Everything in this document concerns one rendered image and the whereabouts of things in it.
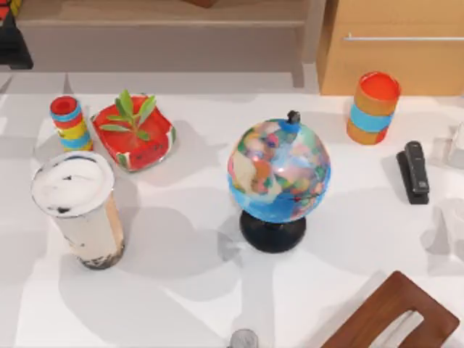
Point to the colourful globe on black stand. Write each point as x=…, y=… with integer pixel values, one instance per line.
x=275, y=170

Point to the red watermelon plant pot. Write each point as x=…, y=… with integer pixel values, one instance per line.
x=136, y=139

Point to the bubble tea plastic cup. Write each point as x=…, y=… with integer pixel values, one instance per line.
x=79, y=203

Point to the orange and blue cup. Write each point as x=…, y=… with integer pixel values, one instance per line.
x=373, y=108

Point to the wooden open shelf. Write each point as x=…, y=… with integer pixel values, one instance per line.
x=163, y=34

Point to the grey round can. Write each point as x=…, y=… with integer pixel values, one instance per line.
x=244, y=339

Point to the stack of coloured rings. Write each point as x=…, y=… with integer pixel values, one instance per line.
x=70, y=125

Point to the black stapler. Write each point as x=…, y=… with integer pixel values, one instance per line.
x=415, y=172

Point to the wooden cupboard door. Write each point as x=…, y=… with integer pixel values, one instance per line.
x=391, y=54

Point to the brown wooden board with slot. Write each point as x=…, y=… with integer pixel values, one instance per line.
x=395, y=319

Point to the clear glass cup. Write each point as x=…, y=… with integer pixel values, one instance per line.
x=451, y=146

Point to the black and coloured object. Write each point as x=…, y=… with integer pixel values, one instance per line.
x=12, y=34

